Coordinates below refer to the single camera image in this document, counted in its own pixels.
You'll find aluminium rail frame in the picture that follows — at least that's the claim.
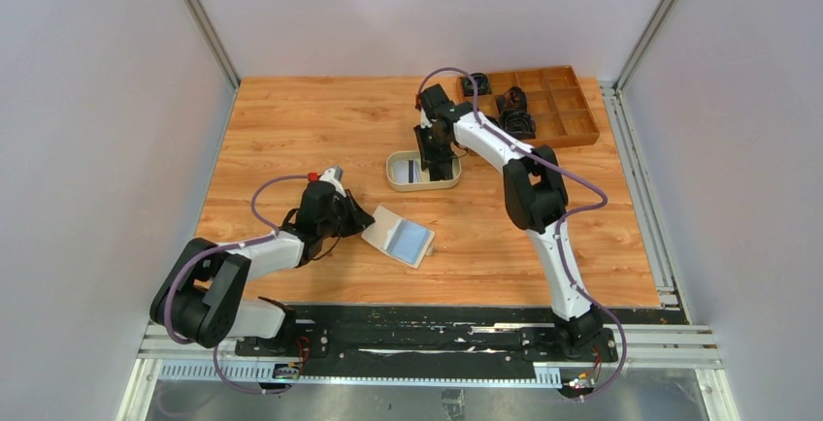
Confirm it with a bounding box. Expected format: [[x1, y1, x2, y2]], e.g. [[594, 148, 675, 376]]
[[115, 81, 741, 421]]

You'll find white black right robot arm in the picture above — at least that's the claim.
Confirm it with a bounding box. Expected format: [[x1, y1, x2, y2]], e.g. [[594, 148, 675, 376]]
[[414, 84, 610, 359]]

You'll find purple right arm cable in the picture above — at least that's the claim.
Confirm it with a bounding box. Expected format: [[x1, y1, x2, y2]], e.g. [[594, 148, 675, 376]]
[[416, 67, 628, 402]]

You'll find white leather card holder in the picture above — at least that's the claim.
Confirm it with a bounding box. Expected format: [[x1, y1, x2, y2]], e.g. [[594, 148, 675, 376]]
[[361, 206, 435, 269]]

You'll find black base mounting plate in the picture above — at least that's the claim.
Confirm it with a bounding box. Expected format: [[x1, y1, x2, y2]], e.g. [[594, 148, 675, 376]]
[[218, 302, 689, 381]]

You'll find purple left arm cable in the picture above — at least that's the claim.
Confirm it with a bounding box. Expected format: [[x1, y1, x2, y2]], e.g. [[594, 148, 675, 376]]
[[163, 174, 323, 397]]

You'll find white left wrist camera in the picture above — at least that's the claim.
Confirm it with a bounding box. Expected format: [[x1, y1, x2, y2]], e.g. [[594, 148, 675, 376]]
[[319, 166, 346, 197]]

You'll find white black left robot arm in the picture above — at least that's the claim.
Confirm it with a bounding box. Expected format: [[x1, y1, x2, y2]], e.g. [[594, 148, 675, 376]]
[[148, 179, 375, 348]]

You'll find wooden compartment organizer box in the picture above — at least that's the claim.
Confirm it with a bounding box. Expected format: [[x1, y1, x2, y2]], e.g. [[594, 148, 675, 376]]
[[458, 65, 600, 148]]

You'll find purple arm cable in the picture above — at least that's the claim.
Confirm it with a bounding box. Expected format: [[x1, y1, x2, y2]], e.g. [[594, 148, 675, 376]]
[[416, 67, 628, 402], [163, 174, 323, 397]]

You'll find cream oval plastic tray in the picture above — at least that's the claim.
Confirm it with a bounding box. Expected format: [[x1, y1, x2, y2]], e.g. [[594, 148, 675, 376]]
[[385, 150, 462, 192]]

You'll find white credit card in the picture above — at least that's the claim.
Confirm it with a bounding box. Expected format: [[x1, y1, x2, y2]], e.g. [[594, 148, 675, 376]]
[[392, 159, 421, 184]]

